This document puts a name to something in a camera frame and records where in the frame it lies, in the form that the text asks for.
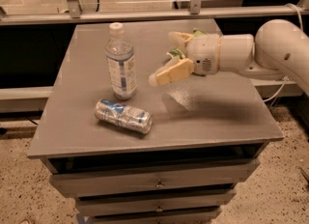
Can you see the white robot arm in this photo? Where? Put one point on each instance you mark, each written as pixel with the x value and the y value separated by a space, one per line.
pixel 278 49

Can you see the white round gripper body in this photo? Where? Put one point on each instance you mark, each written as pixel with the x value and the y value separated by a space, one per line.
pixel 203 53

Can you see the green chip bag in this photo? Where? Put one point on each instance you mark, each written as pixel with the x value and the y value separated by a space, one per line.
pixel 199 32

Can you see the clear blue-label plastic bottle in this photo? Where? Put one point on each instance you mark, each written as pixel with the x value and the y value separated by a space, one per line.
pixel 121 62

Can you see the metal railing frame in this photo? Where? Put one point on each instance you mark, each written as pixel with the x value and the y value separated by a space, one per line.
pixel 141 12

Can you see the grey drawer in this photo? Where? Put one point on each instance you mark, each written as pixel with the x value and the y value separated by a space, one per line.
pixel 153 178
pixel 165 217
pixel 156 202

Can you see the top grey drawer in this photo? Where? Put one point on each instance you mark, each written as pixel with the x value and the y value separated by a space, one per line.
pixel 153 178

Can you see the bottom grey drawer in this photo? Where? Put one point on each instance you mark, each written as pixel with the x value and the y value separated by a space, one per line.
pixel 165 217

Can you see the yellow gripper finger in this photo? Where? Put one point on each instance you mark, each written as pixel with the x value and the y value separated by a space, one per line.
pixel 179 40
pixel 176 69

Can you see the grey drawer cabinet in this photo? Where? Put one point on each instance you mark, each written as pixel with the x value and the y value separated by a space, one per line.
pixel 200 119

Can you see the middle grey drawer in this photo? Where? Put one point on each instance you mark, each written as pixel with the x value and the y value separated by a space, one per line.
pixel 156 202

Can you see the crushed silver-blue redbull can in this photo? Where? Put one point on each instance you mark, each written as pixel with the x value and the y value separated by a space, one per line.
pixel 123 115

